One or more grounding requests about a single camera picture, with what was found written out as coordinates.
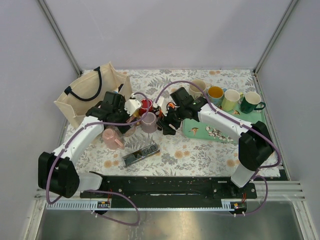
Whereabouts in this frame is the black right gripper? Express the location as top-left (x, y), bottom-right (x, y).
top-left (158, 103), bottom-right (186, 137)

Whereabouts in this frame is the pink round mug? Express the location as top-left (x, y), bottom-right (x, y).
top-left (123, 119), bottom-right (136, 137)

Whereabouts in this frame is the beige floral mug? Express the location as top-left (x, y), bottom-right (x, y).
top-left (188, 79), bottom-right (212, 99)

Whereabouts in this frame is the blue butterfly mug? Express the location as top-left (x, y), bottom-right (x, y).
top-left (207, 86), bottom-right (227, 107)

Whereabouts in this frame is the lime green mug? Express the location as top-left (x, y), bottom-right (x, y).
top-left (221, 89), bottom-right (244, 112)

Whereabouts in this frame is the dark green mug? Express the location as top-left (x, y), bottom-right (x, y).
top-left (240, 91), bottom-right (266, 114)

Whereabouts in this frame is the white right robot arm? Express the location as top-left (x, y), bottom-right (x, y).
top-left (153, 87), bottom-right (275, 198)

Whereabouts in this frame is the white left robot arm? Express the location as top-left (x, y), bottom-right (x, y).
top-left (37, 91), bottom-right (142, 198)

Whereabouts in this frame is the lavender mug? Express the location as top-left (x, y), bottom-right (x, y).
top-left (141, 112), bottom-right (157, 134)

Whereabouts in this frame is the orange mug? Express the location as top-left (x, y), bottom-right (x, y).
top-left (166, 102), bottom-right (176, 110)

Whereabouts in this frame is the pink octagonal mug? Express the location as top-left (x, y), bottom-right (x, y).
top-left (102, 128), bottom-right (125, 150)

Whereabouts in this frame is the red mug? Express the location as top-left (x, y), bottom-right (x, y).
top-left (138, 98), bottom-right (153, 116)

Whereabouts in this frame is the floral table mat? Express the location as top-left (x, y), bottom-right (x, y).
top-left (75, 69), bottom-right (256, 177)

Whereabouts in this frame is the green floral tray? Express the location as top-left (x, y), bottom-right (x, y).
top-left (182, 98), bottom-right (266, 143)

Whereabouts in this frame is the beige canvas tote bag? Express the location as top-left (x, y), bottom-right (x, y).
top-left (54, 63), bottom-right (133, 128)

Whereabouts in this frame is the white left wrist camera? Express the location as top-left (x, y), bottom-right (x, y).
top-left (124, 98), bottom-right (142, 117)

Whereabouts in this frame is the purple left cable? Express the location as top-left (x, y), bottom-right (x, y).
top-left (46, 92), bottom-right (154, 226)

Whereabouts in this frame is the purple cable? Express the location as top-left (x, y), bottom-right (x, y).
top-left (46, 92), bottom-right (154, 226)
top-left (154, 80), bottom-right (282, 216)

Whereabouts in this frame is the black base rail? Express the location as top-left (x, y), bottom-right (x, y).
top-left (80, 175), bottom-right (257, 201)

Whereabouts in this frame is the white slotted cable duct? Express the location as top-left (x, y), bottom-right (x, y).
top-left (46, 196), bottom-right (247, 212)

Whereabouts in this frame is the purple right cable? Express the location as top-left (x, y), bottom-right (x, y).
top-left (154, 80), bottom-right (282, 216)

